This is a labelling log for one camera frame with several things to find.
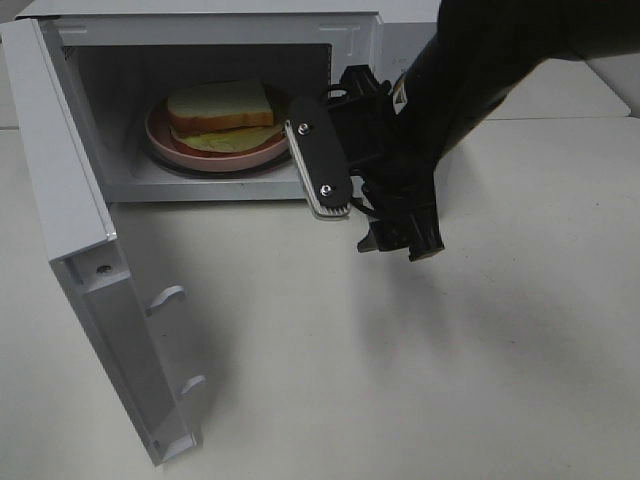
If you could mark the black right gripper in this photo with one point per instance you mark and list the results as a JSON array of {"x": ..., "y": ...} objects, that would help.
[{"x": 397, "y": 197}]

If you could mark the white bread sandwich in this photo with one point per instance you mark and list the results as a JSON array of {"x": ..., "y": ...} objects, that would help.
[{"x": 219, "y": 106}]

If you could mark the pink round plate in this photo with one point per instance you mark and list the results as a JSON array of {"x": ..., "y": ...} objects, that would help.
[{"x": 226, "y": 151}]

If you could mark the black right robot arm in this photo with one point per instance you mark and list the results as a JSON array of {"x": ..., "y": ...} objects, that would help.
[{"x": 482, "y": 50}]

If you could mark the white microwave oven body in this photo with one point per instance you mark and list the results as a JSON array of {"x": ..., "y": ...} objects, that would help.
[{"x": 85, "y": 73}]

